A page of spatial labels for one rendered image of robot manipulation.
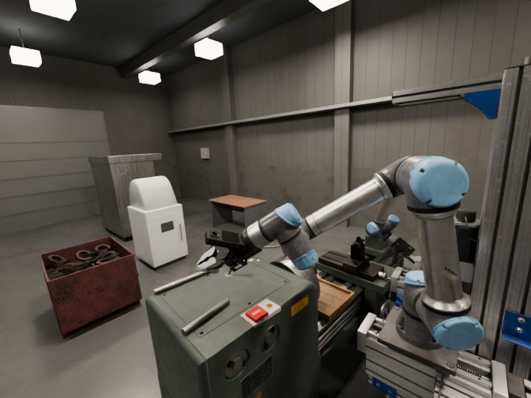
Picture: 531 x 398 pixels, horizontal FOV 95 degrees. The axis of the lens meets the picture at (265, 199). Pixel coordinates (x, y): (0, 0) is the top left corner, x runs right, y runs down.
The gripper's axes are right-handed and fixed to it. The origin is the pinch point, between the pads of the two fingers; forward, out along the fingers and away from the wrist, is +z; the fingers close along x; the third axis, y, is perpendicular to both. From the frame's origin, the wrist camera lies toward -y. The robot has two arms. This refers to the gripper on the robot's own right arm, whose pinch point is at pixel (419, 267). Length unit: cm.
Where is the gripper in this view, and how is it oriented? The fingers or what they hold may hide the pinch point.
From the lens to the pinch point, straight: 188.5
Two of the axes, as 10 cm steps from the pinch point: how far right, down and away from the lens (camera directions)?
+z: 6.6, 6.4, -4.0
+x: 4.3, 1.1, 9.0
